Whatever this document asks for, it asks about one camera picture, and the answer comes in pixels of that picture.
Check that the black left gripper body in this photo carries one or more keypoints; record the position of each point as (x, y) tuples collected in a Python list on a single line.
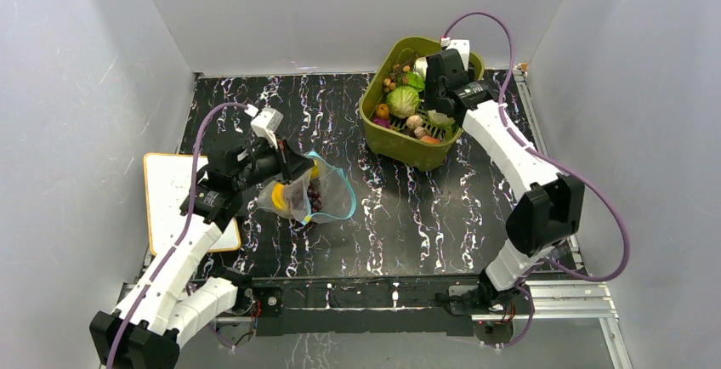
[(263, 166)]

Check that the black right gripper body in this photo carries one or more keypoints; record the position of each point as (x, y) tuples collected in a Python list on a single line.
[(438, 82)]

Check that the dark red grape bunch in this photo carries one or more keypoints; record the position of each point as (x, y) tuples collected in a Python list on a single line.
[(308, 201)]

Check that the yellow banana bunch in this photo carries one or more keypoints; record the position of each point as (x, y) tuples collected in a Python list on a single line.
[(279, 198)]

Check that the clear zip bag blue zipper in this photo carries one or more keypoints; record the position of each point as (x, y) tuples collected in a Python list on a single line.
[(338, 198)]

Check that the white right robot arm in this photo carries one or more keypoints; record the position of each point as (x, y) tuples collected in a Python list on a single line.
[(548, 202)]

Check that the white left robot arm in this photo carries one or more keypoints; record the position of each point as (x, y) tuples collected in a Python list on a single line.
[(153, 322)]

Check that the white garlic bulb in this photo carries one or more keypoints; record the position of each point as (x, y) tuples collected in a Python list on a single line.
[(420, 68)]

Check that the green cabbage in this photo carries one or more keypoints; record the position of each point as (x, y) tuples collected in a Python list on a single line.
[(439, 120), (403, 101)]

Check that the peach fruit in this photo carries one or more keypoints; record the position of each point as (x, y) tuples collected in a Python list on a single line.
[(429, 140)]

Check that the olive green plastic bin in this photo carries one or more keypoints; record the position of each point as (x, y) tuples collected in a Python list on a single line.
[(398, 138)]

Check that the small orange fruit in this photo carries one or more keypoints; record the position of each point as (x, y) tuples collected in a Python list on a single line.
[(382, 111)]

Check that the white board orange edge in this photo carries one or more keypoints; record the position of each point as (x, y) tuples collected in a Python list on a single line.
[(167, 184)]

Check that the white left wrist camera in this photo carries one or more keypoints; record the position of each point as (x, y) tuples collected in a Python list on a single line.
[(264, 123)]

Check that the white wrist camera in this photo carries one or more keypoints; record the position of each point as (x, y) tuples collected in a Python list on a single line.
[(264, 123), (462, 46)]

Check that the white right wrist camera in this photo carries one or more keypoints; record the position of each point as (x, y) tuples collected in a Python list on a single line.
[(462, 46)]

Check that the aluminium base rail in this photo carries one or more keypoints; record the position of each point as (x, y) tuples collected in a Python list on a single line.
[(555, 299)]

